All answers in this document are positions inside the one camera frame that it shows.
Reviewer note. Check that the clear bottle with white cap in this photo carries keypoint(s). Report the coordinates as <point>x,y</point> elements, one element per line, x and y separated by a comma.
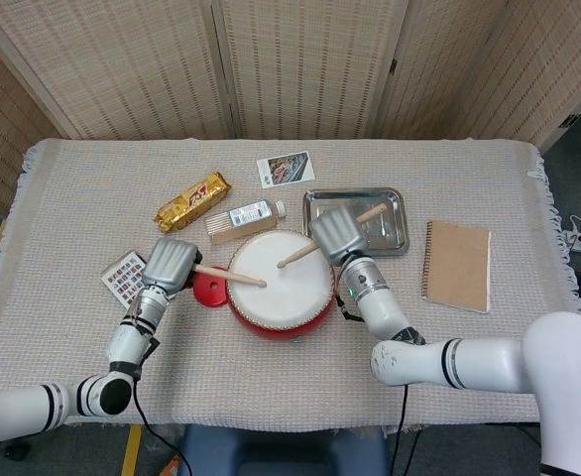
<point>251,213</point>

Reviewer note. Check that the wooden drumstick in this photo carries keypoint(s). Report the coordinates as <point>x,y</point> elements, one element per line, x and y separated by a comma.
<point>231,276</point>
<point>295,255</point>

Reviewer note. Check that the stamp print card box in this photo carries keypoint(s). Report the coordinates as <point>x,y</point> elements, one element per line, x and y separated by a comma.
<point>122,280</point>

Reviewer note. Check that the beige woven tablecloth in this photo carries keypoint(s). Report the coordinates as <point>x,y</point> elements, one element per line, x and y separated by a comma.
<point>72,198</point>

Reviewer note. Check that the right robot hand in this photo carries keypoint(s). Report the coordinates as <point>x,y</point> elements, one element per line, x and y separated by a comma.
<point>337,235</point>

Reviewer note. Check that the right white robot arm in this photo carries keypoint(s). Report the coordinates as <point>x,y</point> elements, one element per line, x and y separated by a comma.
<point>469,362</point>

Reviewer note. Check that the photo postcard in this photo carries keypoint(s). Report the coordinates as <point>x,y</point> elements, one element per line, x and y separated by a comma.
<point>285,169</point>

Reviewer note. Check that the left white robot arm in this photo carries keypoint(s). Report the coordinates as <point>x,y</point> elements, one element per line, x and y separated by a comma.
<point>132,342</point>

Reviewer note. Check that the red plastic disc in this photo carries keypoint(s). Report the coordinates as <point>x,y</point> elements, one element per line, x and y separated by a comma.
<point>211,296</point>

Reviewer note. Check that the stainless steel tray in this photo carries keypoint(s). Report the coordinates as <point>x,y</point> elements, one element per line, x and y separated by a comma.
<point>394,233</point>

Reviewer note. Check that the woven folding screen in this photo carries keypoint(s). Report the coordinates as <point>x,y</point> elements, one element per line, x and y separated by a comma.
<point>295,64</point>

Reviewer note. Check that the wooden stick box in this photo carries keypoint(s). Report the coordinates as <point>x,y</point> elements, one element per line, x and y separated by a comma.
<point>241,234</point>

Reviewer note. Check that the gold biscuit packet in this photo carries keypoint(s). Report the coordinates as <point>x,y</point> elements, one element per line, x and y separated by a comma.
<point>191,201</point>

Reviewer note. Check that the red drum with white head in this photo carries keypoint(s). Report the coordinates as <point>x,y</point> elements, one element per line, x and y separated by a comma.
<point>280,302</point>

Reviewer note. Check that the blue padded seat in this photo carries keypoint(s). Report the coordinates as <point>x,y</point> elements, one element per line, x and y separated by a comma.
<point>280,451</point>

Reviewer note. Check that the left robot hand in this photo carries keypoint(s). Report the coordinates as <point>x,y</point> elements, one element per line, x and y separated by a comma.
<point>169,263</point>

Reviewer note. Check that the kraft spiral notebook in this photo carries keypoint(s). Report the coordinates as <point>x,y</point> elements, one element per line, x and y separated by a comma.
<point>456,268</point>

